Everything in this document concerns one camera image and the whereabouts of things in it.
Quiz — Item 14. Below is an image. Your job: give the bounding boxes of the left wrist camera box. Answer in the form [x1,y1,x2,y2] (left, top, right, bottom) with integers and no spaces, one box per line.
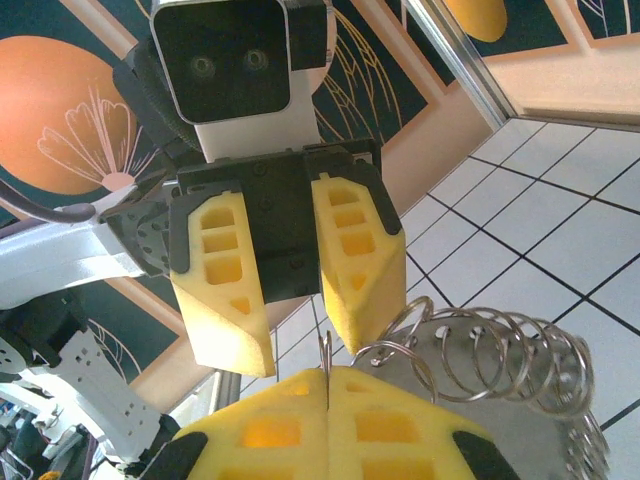
[149,0,336,164]

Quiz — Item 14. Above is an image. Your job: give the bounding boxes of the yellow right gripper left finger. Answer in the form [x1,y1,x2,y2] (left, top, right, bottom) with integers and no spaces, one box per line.
[169,370,329,480]

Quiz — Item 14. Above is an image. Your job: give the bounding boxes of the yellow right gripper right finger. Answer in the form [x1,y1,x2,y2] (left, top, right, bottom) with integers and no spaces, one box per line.
[327,368,521,480]

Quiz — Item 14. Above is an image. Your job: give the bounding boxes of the aluminium corner post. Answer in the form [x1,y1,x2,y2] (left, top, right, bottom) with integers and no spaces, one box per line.
[404,0,516,126]

